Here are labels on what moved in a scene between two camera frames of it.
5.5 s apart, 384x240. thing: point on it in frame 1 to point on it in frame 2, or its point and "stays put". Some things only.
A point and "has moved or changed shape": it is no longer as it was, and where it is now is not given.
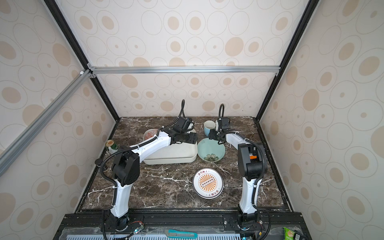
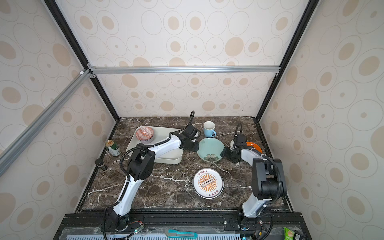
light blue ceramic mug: x=208 y=125 stays put
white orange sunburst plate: x=208 y=183 stays put
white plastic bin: x=174 y=153 has moved or changed shape
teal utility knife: x=175 y=233 stays put
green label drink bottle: x=113 y=147 stays put
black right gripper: x=212 y=134 to x=226 y=154
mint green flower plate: x=210 y=150 stays put
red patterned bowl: x=150 y=133 has moved or changed shape
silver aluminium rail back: x=94 y=71 stays put
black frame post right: x=310 y=8 stays put
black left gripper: x=193 y=138 to x=196 y=146
